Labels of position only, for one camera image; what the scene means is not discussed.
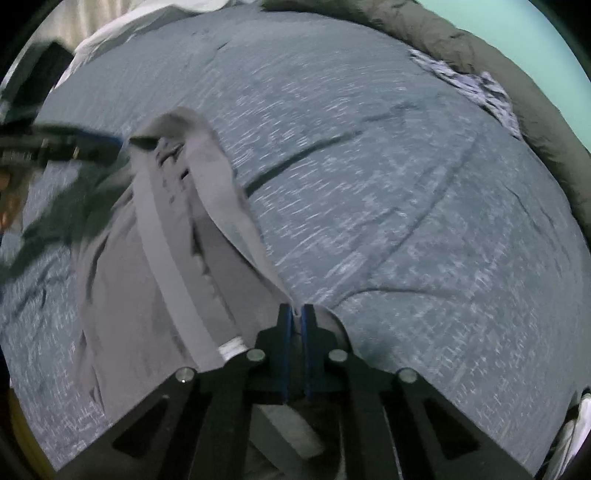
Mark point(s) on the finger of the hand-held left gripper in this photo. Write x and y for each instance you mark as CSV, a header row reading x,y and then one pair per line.
x,y
87,143

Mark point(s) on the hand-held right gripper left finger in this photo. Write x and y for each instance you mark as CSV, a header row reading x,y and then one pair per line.
x,y
286,332

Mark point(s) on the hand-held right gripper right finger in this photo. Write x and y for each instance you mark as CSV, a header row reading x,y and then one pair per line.
x,y
308,350

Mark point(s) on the grey garment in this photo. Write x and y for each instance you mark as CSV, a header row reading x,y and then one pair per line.
x,y
184,258

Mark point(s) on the person's left hand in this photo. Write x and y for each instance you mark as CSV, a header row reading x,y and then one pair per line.
x,y
9,198

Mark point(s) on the beige striped curtain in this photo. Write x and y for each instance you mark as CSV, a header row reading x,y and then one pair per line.
x,y
64,18

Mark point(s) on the white bed sheet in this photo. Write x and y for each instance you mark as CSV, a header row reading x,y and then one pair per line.
x,y
138,23

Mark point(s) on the blue patterned bedspread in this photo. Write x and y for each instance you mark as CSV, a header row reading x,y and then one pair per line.
x,y
369,184

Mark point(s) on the purple white crumpled cloth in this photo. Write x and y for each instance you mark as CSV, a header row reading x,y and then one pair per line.
x,y
485,92

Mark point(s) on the dark grey rolled quilt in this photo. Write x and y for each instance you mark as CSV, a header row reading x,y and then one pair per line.
x,y
531,78

